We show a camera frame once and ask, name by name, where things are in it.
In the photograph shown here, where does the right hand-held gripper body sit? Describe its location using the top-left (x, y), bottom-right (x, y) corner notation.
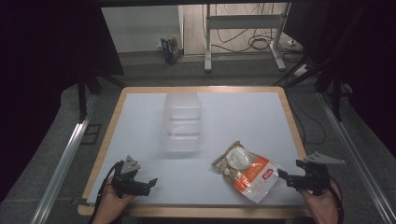
top-left (286, 151), bottom-right (347, 197)

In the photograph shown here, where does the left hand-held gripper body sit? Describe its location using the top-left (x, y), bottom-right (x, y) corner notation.
top-left (111, 155), bottom-right (152, 199)

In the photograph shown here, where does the orange and white snack bag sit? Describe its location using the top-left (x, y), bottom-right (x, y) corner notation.
top-left (211, 140), bottom-right (280, 204)

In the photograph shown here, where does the clear plastic container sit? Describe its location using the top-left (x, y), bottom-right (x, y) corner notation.
top-left (162, 91), bottom-right (203, 154)

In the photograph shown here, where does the person's left hand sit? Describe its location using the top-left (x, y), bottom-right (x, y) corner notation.
top-left (92, 183), bottom-right (136, 224)

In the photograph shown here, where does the person's right hand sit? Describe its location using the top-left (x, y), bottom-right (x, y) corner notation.
top-left (299, 180), bottom-right (342, 224)

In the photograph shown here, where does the black metal stand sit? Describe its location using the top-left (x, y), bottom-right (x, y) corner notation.
top-left (76, 73), bottom-right (127, 124)

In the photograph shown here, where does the black tripod stand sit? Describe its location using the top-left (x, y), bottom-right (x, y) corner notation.
top-left (271, 54), bottom-right (334, 88)

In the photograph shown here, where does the dark snack bag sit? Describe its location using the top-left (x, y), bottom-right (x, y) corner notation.
top-left (160, 36), bottom-right (182, 65)

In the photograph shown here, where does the aluminium rail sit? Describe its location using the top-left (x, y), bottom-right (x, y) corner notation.
top-left (317, 92), bottom-right (396, 224)
top-left (30, 94), bottom-right (100, 224)

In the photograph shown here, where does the thin black floor cable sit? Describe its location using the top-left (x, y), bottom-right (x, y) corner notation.
top-left (288, 92), bottom-right (327, 146)

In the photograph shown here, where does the tangle of black floor cables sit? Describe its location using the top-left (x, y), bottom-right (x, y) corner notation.
top-left (213, 3), bottom-right (304, 54)

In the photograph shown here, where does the white metal desk frame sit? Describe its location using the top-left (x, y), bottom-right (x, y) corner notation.
top-left (204, 3), bottom-right (292, 73)

